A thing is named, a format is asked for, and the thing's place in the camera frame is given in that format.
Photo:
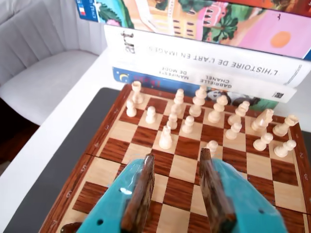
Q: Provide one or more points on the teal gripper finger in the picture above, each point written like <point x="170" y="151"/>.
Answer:
<point x="243" y="208"/>
<point x="111" y="208"/>

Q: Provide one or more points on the dark brown chess piece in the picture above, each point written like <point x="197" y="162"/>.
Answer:
<point x="70" y="228"/>

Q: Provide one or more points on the wooden chess board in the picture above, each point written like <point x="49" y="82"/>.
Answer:
<point x="184" y="170"/>

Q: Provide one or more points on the cream wooden chess knight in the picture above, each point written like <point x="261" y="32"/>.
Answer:
<point x="165" y="138"/>
<point x="262" y="120"/>

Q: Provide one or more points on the cream wooden chess rook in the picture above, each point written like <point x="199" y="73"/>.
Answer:
<point x="284" y="126"/>
<point x="136" y="93"/>

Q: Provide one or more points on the cream wooden chess queen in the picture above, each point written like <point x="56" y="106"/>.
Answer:
<point x="218" y="110"/>

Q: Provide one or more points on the dark grey mat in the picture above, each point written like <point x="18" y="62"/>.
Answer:
<point x="48" y="182"/>

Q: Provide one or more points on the thin white Chanel book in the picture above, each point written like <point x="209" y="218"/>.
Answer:
<point x="255" y="88"/>

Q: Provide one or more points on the light grey upholstered armchair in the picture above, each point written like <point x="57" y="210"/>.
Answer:
<point x="36" y="80"/>

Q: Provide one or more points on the thick white art book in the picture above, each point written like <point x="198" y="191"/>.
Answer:
<point x="170" y="41"/>

